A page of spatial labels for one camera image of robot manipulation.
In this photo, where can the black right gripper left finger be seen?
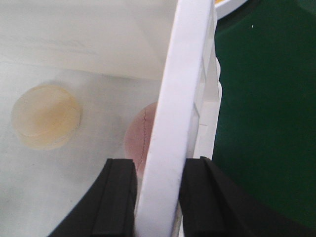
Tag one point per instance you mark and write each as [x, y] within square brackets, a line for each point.
[107, 208]

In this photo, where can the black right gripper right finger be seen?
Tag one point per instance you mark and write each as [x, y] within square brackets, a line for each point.
[214, 206]

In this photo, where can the pink plush toy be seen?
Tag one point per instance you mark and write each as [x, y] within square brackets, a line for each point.
[137, 137]

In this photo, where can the cream yellow plush toy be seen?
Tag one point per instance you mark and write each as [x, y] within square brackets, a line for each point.
[45, 117]

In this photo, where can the white plastic tote box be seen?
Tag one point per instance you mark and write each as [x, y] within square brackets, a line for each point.
[115, 57]

